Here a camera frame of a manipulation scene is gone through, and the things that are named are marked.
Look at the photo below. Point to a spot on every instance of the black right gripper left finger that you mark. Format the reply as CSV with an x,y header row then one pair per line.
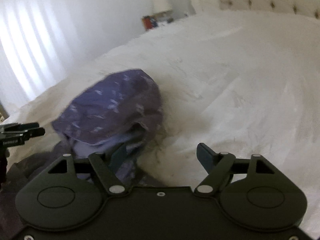
x,y
105,167

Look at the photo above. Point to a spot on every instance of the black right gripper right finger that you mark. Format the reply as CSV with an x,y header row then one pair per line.
x,y
218,166

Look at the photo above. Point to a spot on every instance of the purple patterned hooded garment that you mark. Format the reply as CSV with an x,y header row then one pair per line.
x,y
116,117

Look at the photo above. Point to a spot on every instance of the white bed duvet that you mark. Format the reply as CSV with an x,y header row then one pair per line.
x,y
244,82

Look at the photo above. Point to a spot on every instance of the white table lamp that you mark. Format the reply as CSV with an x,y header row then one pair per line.
x,y
161,6

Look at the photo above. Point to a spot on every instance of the red picture frame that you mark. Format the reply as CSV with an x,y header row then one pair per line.
x,y
149,22

